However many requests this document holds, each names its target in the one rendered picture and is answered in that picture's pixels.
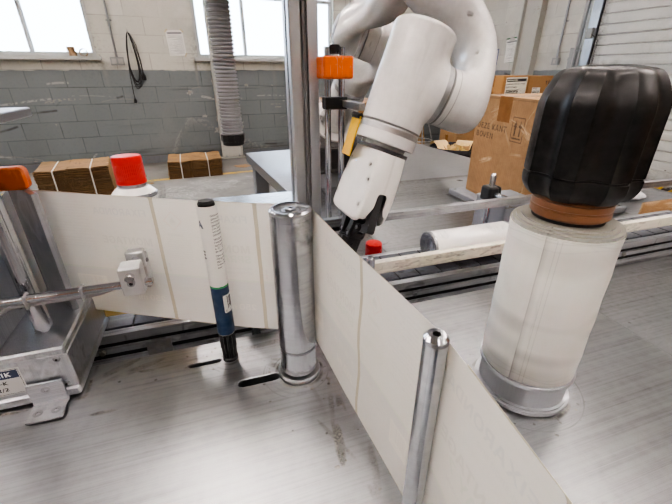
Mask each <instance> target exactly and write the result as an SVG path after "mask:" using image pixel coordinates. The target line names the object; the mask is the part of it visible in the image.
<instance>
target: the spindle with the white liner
mask: <svg viewBox="0 0 672 504"><path fill-rule="evenodd" d="M671 109H672V85H671V80H670V77H669V74H668V73H667V72H666V71H665V70H664V69H661V68H658V67H651V66H645V65H637V64H607V65H582V66H577V67H570V68H566V69H563V70H561V71H559V72H558V73H557V74H556V75H555V76H554V77H553V79H552V80H551V81H550V83H549V84H548V85H547V87H546V88H545V90H544V92H543V93H542V95H541V97H540V99H539V101H538V105H537V109H536V113H535V118H534V122H533V127H532V131H531V136H530V140H529V145H528V149H527V154H526V158H525V163H524V167H525V168H524V169H523V172H522V182H523V184H524V186H525V187H526V189H527V190H528V191H529V192H531V193H532V195H531V199H530V204H526V205H523V206H519V207H517V208H515V209H514V210H513V211H512V212H511V214H510V220H509V226H508V231H507V236H506V240H505V244H504V248H503V251H502V256H501V262H500V267H499V273H498V277H497V280H496V284H495V288H494V293H493V298H492V304H491V308H490V312H489V316H488V320H487V324H486V329H485V335H484V339H483V340H482V342H481V346H480V354H481V357H480V358H479V359H478V360H477V362H476V364H475V369H474V373H475V374H476V375H477V377H478V378H479V379H480V381H481V382H482V383H483V385H484V386H485V387H486V389H487V390H488V391H489V393H490V394H491V395H492V397H493V398H494V399H495V401H496V402H497V403H498V404H499V405H501V406H502V407H504V408H506V409H508V410H511V411H513V412H516V413H519V414H522V415H526V416H532V417H548V416H553V415H556V414H558V413H560V412H561V411H562V410H563V409H564V408H565V407H566V405H567V403H568V400H569V391H568V388H569V387H570V386H571V385H572V384H573V382H574V380H575V378H576V369H577V367H578V365H579V362H580V360H581V358H582V355H583V352H584V349H585V346H586V343H587V340H588V337H589V334H590V332H591V330H592V328H593V325H594V323H595V320H596V317H597V315H598V312H599V308H600V305H601V302H602V299H603V297H604V294H605V292H606V289H607V287H608V285H609V282H610V280H611V277H612V274H613V271H614V267H615V264H616V261H617V258H618V256H619V253H620V251H621V248H622V246H623V244H624V241H625V239H626V237H627V231H626V228H625V226H624V225H623V224H622V223H620V222H619V221H617V220H616V219H614V218H612V217H613V214H614V211H615V208H616V206H617V204H618V203H620V202H627V201H629V200H631V199H633V198H634V197H635V196H637V195H638V194H639V192H640V191H641V189H642V187H643V185H644V182H645V180H644V179H646V177H647V174H648V171H649V169H650V166H651V163H652V161H653V158H654V155H655V152H656V150H657V147H658V144H659V142H660V139H661V136H662V134H663V131H664V128H665V126H666V123H667V120H668V117H669V115H670V112H671Z"/></svg>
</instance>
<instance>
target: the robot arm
mask: <svg viewBox="0 0 672 504"><path fill-rule="evenodd" d="M408 7H409V8H410V9H411V10H412V11H413V12H414V13H415V14H414V13H409V14H404V12H405V11H406V10H407V8H408ZM394 21H395V22H394ZM393 22H394V23H393ZM332 40H333V43H334V44H339V46H340V47H345V54H347V55H349V56H353V57H354V58H353V78H352V79H345V97H347V100H351V101H356V102H362V103H363V101H364V98H365V96H366V94H367V92H368V90H369V88H370V86H371V85H372V83H373V86H372V89H371V92H370V95H369V98H368V101H367V104H366V107H365V111H364V112H363V116H364V117H362V119H361V121H360V124H359V127H358V131H357V134H356V136H357V135H360V136H362V137H363V138H362V140H359V139H357V142H356V143H357V145H356V147H355V149H354V150H353V152H352V154H351V156H350V159H349V161H348V163H347V165H346V168H345V170H344V172H343V175H342V177H341V180H340V182H339V185H338V188H337V190H336V193H335V196H334V203H335V205H336V206H337V207H338V208H339V209H340V212H341V214H342V220H341V224H340V227H339V230H340V231H342V232H340V231H339V234H338V235H339V236H340V237H341V238H342V239H343V240H344V241H345V242H346V243H347V244H348V245H349V246H350V247H351V248H352V249H353V250H354V251H355V252H357V249H358V247H359V244H360V241H361V240H363V238H364V236H365V234H369V235H373V234H374V232H375V228H376V226H380V225H382V224H383V223H384V221H385V220H386V218H387V215H388V213H389V211H390V208H391V206H392V203H393V200H394V197H395V194H396V191H397V188H398V185H399V182H400V178H401V175H402V171H403V167H404V163H405V160H407V157H406V156H403V155H404V153H405V152H406V153H410V154H413V151H414V148H415V146H416V143H417V141H418V138H419V136H420V133H421V131H422V128H423V126H424V124H425V123H427V124H430V125H433V126H435V127H438V128H440V129H443V130H446V131H448V132H452V133H456V134H463V133H467V132H470V131H471V130H473V129H474V128H475V127H476V126H477V125H478V124H479V122H480V121H481V119H482V117H483V116H484V113H485V111H486V108H487V105H488V102H489V98H490V95H491V90H492V85H493V80H494V75H495V70H496V62H497V52H498V47H497V36H496V31H495V27H494V23H493V20H492V18H491V15H490V13H489V11H488V9H487V7H486V5H485V3H484V1H483V0H354V1H352V2H351V3H349V4H348V5H347V6H346V7H344V8H343V10H342V11H341V12H340V13H339V14H338V16H337V18H336V20H335V22H334V25H333V29H332ZM450 58H451V59H452V63H453V66H451V64H450ZM364 218H366V219H364Z"/></svg>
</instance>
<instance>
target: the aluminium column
mask: <svg viewBox="0 0 672 504"><path fill-rule="evenodd" d="M281 1H282V20H283V39H284V57H285V76H286V94H287V113H288V131H289V150H290V168H291V187H292V201H298V202H303V203H306V141H305V104H304V83H303V62H302V40H301V20H300V0H281ZM303 11H304V33H305V56H306V80H307V101H308V142H309V206H310V207H311V208H312V209H313V210H314V211H315V212H316V213H317V214H318V215H319V216H320V217H321V168H320V113H319V79H318V78H317V64H316V58H317V57H318V4H317V0H303Z"/></svg>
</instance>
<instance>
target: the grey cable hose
mask: <svg viewBox="0 0 672 504"><path fill-rule="evenodd" d="M205 3H206V5H205V7H206V8H207V9H206V12H208V13H206V15H207V16H208V17H207V20H208V21H209V22H207V23H208V25H209V26H208V29H210V30H209V33H210V35H209V37H211V39H210V41H211V43H210V45H212V47H211V49H212V51H211V53H213V55H212V57H213V59H212V61H214V63H213V65H214V67H213V69H215V71H214V73H215V75H214V76H215V77H216V78H215V80H216V82H215V84H217V86H216V88H217V90H216V91H217V92H218V93H217V95H218V97H217V99H219V100H218V103H219V104H218V106H220V107H219V110H220V111H219V113H220V115H219V116H220V117H221V118H220V120H221V122H220V123H221V124H222V125H221V127H222V129H221V130H222V131H223V132H222V134H221V141H222V142H223V145H225V146H241V145H244V144H245V143H244V141H245V133H243V131H242V130H243V128H242V126H243V125H242V124H241V123H242V121H241V120H242V118H241V116H242V115H241V114H240V113H241V111H240V109H241V107H239V106H240V104H239V102H240V100H238V99H239V98H240V97H239V96H238V95H239V93H238V91H239V89H237V88H238V86H237V84H238V82H237V80H238V78H236V77H237V74H236V73H237V71H236V70H235V69H236V67H235V65H236V63H234V62H235V61H236V59H234V58H235V55H234V54H235V51H233V50H234V47H233V46H234V43H232V42H233V41H234V40H233V39H232V38H233V35H232V33H233V31H231V30H232V27H231V25H232V23H231V22H230V21H232V20H231V18H230V17H231V14H229V13H230V12H231V11H230V10H229V8H230V5H228V4H230V2H229V1H228V0H205Z"/></svg>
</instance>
